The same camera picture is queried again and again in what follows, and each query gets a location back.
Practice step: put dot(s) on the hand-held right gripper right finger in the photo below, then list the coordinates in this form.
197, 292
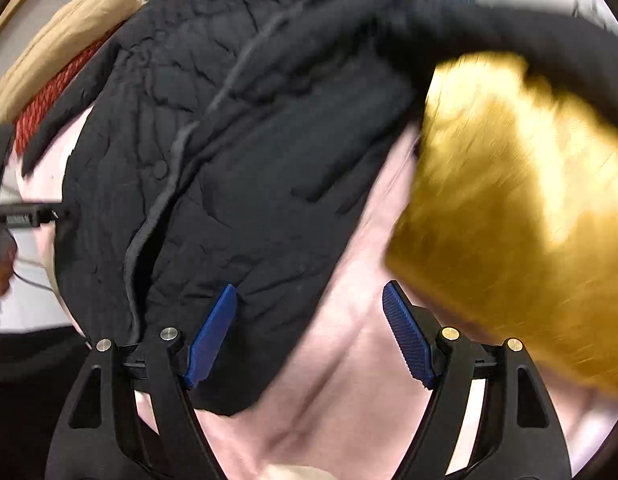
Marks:
406, 335

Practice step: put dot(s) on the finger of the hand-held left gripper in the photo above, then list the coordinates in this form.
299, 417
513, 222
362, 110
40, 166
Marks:
24, 216
1, 160

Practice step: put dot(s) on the red patterned cloth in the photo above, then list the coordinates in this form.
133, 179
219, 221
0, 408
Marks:
39, 105

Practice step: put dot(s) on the pink bed sheet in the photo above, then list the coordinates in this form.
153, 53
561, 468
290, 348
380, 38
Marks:
339, 360

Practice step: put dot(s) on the beige cloth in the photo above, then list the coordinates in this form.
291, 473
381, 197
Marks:
54, 45

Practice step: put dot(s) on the black quilted jacket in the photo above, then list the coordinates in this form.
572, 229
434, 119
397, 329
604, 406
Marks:
214, 185

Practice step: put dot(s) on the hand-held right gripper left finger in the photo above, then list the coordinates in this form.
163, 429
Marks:
211, 340

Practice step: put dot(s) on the person's left hand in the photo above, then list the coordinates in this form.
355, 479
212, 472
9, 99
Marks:
1, 275

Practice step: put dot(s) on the golden furry garment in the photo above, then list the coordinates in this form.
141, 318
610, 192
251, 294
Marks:
514, 210

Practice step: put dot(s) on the dark cloth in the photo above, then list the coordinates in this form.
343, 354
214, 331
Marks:
29, 385

